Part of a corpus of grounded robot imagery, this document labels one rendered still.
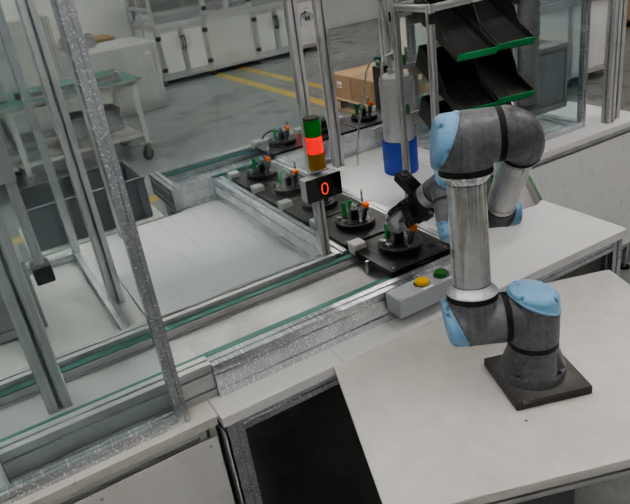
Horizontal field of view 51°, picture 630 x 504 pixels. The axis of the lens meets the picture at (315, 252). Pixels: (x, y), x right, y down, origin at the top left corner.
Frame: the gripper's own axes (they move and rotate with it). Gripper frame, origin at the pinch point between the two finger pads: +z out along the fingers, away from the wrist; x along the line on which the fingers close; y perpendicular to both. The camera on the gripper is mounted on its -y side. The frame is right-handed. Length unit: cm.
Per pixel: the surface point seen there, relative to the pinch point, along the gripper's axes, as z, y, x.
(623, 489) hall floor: 26, 117, 51
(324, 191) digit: -0.9, -13.7, -19.1
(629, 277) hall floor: 98, 62, 175
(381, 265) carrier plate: 0.5, 13.3, -11.6
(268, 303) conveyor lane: 13.9, 9.6, -44.6
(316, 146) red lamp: -9.3, -25.1, -19.5
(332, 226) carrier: 28.8, -8.2, -7.2
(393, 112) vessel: 55, -50, 55
